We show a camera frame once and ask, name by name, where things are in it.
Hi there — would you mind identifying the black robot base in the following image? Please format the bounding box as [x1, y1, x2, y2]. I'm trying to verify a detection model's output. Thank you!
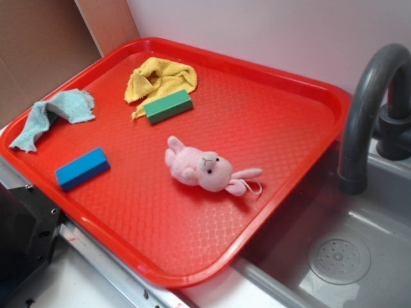
[1, 185, 62, 300]

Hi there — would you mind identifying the pink plush bunny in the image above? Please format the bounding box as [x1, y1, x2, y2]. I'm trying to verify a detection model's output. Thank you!
[165, 136, 263, 196]

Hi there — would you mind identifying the red plastic tray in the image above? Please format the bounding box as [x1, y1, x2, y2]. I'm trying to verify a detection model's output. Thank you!
[1, 38, 351, 288]

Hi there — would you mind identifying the green rectangular block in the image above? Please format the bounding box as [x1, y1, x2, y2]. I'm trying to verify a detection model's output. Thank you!
[143, 90, 193, 124]

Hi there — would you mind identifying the yellow cloth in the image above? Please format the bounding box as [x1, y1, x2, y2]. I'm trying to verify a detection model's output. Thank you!
[124, 57, 198, 120]

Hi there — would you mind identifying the blue rectangular block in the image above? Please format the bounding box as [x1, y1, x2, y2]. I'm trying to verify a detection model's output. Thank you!
[56, 148, 110, 192]

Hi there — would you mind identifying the light blue cloth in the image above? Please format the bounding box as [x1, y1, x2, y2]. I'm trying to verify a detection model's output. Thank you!
[9, 89, 95, 153]

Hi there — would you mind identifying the grey toy sink basin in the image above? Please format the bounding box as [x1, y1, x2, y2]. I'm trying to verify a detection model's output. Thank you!
[233, 145, 410, 307]

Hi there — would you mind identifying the grey toy faucet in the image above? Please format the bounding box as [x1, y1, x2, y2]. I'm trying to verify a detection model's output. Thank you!
[338, 44, 410, 195]

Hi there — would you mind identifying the brown cardboard panel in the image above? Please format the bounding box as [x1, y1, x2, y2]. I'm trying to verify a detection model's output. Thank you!
[1, 1, 139, 126]

